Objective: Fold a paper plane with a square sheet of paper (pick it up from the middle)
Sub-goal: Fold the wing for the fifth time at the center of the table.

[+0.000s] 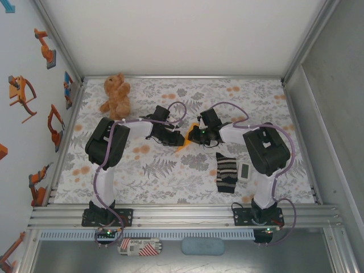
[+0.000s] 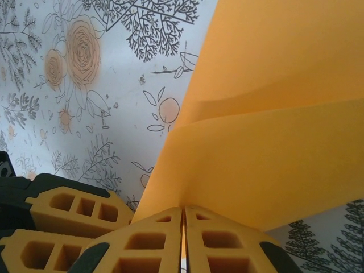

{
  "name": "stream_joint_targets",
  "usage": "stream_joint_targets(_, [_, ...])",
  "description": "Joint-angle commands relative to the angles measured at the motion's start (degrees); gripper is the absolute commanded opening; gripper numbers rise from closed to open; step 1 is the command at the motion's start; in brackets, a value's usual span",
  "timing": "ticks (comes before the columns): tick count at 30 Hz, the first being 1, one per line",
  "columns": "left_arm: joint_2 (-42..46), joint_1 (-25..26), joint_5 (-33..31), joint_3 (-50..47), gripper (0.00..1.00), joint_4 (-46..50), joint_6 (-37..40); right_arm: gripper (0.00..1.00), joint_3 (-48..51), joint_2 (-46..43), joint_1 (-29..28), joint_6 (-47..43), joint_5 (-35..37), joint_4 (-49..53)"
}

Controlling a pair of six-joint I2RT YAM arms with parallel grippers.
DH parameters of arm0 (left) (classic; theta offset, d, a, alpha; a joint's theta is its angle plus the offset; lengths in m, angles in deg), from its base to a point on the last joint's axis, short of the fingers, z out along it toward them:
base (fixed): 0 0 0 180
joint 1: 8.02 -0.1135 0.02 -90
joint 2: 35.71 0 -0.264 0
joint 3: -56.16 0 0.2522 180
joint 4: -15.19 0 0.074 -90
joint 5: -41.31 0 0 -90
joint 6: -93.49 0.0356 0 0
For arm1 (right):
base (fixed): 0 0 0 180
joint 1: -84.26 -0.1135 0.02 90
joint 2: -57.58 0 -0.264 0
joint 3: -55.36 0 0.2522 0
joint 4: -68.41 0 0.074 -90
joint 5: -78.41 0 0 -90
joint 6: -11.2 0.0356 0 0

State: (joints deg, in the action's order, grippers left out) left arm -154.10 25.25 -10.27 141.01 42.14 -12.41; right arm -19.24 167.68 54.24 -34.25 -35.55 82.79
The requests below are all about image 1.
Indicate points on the orange cloth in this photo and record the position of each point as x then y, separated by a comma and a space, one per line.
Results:
183, 147

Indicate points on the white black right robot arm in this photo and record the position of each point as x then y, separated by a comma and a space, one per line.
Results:
270, 153

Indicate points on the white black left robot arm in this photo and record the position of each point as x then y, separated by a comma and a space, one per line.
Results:
96, 148

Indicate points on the black beige striped sock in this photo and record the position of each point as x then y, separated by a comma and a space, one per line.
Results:
226, 170

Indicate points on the floral grey orange table mat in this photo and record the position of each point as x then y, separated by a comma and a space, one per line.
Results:
170, 182

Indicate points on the white digital timer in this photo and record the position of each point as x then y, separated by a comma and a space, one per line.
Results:
244, 172

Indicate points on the brown teddy bear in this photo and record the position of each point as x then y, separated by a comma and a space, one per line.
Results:
118, 96

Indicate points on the blue orange machine sticker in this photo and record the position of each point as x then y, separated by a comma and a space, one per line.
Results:
67, 82

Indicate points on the blue grey oval sponge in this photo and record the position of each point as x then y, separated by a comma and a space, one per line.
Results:
203, 246

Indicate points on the red white printed pouch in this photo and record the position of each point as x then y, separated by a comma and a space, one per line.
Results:
142, 247

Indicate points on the orange gripper claw sticker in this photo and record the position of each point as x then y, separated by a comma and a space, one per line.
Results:
17, 92

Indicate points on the orange block sticker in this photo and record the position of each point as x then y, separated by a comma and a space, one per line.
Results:
3, 152

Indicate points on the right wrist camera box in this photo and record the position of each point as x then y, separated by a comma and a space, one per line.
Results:
211, 117

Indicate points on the aluminium back rail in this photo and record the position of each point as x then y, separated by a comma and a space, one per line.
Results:
182, 77

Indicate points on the aluminium front rail beam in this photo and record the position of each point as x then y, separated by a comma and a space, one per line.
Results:
182, 216

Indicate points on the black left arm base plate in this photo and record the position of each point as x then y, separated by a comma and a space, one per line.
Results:
128, 216

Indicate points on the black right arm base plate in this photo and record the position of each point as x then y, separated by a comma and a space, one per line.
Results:
239, 217

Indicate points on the aluminium side rail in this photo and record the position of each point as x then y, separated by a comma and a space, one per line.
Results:
295, 113
72, 116

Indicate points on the aluminium frame post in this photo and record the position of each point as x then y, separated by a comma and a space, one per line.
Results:
61, 42
306, 42

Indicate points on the blue wall sticker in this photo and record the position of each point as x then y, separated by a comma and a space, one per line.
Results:
10, 8

